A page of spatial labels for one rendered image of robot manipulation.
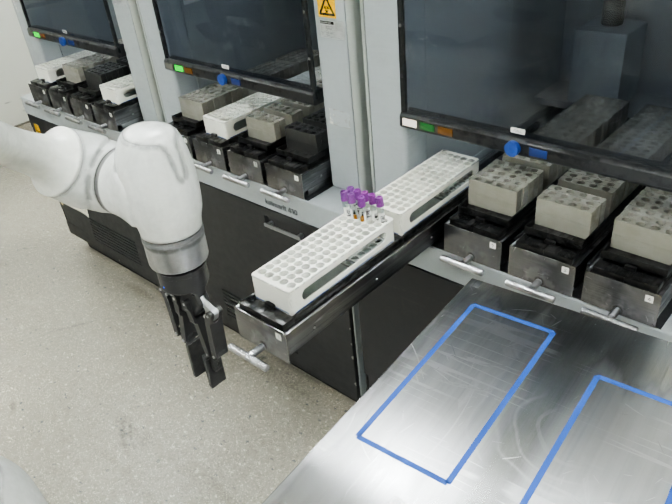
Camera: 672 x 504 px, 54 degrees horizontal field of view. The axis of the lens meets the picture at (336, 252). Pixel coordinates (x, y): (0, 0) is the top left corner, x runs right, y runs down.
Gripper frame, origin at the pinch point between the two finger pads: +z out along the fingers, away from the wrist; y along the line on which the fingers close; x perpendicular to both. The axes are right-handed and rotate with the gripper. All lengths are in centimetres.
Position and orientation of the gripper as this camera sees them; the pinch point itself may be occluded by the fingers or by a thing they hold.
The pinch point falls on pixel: (206, 362)
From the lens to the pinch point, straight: 113.3
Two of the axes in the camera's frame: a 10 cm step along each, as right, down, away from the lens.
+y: -7.4, -3.1, 6.0
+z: 0.9, 8.4, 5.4
